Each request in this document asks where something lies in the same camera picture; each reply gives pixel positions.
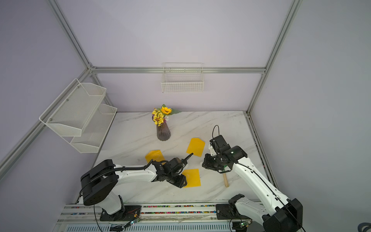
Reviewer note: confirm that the white mesh upper shelf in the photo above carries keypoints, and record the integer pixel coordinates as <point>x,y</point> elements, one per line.
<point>71,112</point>

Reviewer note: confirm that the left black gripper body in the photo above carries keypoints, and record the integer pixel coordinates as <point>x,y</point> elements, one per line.
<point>176,180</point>

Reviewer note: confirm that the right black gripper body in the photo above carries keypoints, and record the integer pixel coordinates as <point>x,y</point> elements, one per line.
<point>214,162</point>

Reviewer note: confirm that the green head wooden hammer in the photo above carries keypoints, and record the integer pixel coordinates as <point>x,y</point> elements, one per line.
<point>226,183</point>

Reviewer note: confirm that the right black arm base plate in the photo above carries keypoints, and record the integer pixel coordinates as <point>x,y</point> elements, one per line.
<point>225,211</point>

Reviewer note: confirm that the yellow envelope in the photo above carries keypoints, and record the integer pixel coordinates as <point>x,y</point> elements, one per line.
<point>196,146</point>
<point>155,155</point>
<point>192,177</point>

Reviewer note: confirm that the dark ribbed vase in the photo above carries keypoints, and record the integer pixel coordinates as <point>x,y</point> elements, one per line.
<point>163,132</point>

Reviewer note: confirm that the yellow artificial flowers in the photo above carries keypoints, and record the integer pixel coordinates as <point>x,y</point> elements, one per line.
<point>161,115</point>

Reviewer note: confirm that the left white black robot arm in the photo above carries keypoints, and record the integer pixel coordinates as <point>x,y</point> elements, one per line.
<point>98,183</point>

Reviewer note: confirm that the white wire wall basket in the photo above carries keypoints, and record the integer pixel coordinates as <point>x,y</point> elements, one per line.
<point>182,77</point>

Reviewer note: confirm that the white mesh shelf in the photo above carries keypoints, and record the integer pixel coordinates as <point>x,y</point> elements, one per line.
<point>71,112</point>
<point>93,136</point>

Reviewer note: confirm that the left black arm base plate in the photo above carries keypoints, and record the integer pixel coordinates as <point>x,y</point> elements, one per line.
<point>127,213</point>

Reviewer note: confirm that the white mesh lower shelf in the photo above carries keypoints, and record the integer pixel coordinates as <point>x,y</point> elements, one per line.
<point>93,136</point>

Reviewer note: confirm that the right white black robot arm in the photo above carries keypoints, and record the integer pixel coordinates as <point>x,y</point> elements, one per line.
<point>276,212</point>

